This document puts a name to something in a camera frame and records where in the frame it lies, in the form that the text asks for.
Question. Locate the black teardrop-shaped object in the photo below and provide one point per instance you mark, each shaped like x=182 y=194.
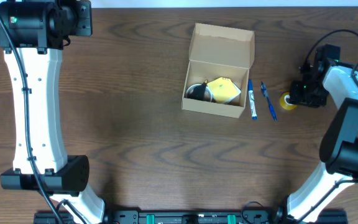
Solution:
x=199 y=91

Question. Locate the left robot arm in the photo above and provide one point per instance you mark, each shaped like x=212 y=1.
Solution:
x=33 y=35

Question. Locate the white tape roll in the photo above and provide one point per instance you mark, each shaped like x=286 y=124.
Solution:
x=208 y=93

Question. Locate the blue and white marker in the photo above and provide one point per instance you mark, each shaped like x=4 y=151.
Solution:
x=252 y=100

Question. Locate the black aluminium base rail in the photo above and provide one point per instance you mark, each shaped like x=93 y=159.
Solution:
x=247 y=216

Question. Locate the blue ballpoint pen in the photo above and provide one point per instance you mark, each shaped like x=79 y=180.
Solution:
x=270 y=105

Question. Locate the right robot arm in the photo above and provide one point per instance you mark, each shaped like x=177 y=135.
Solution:
x=338 y=152

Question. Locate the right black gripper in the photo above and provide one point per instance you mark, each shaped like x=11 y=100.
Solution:
x=305 y=98

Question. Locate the small yellow tape roll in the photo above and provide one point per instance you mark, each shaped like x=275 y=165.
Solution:
x=284 y=102

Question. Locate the yellow sticky note pad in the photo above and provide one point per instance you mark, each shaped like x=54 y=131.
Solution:
x=223 y=90

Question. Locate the open cardboard box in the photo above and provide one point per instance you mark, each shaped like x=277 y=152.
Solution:
x=214 y=52

